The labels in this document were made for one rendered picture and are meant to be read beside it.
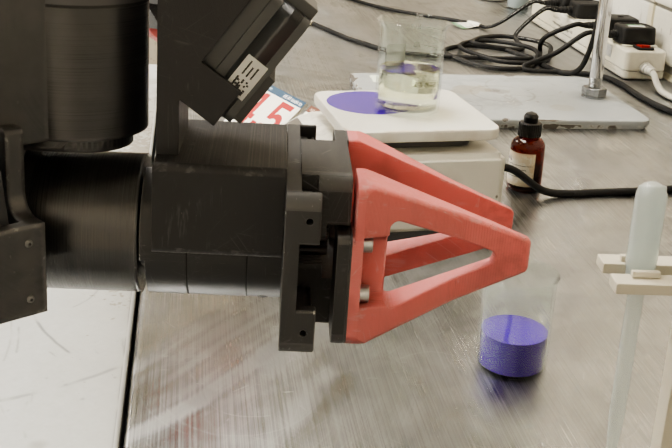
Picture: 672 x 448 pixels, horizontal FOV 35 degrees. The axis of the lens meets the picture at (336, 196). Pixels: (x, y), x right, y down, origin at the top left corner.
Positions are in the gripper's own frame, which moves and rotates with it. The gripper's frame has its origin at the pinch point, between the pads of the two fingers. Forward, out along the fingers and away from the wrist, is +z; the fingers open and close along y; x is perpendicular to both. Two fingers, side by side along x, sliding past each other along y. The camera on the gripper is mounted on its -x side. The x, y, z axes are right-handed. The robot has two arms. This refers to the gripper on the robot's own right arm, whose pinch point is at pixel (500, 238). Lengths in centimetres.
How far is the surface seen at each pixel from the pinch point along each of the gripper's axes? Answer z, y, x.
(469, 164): 4.7, 32.5, 6.8
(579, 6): 33, 109, 6
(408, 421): -1.9, 7.6, 13.6
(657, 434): 8.1, -0.3, 9.0
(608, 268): 4.9, 0.1, 1.2
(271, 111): -10, 59, 10
